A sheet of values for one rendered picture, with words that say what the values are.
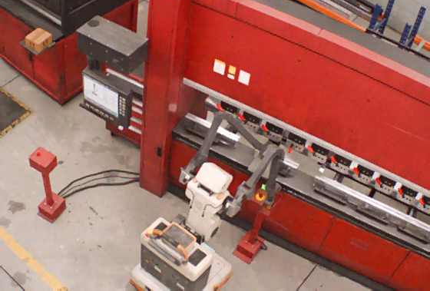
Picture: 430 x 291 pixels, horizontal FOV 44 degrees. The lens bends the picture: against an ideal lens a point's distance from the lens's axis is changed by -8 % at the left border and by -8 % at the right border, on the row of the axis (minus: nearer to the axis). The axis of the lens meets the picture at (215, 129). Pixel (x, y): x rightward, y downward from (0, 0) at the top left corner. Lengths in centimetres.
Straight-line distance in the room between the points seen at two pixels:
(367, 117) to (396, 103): 28
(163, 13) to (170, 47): 30
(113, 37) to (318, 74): 148
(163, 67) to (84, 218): 177
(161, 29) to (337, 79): 131
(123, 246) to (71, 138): 143
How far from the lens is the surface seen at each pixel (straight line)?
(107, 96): 435
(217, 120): 421
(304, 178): 482
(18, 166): 589
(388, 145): 424
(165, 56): 432
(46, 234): 536
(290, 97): 427
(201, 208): 418
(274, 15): 393
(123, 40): 411
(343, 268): 542
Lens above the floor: 448
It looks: 46 degrees down
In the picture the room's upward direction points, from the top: 10 degrees clockwise
